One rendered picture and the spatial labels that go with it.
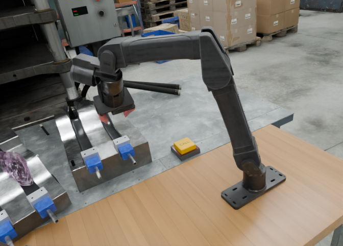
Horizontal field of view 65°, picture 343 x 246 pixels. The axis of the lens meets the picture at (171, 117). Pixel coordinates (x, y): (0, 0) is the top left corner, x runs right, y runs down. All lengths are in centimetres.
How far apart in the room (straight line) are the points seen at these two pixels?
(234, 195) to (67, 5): 127
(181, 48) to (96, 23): 108
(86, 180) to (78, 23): 97
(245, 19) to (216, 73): 414
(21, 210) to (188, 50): 64
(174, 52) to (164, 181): 44
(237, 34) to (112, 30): 322
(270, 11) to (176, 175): 451
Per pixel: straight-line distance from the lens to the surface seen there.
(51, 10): 147
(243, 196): 81
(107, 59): 64
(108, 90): 70
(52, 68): 152
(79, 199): 92
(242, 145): 72
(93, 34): 165
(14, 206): 93
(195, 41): 60
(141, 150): 92
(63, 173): 106
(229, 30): 455
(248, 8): 474
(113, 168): 92
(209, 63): 59
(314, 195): 86
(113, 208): 85
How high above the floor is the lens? 139
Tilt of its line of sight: 29 degrees down
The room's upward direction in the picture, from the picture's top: 9 degrees counter-clockwise
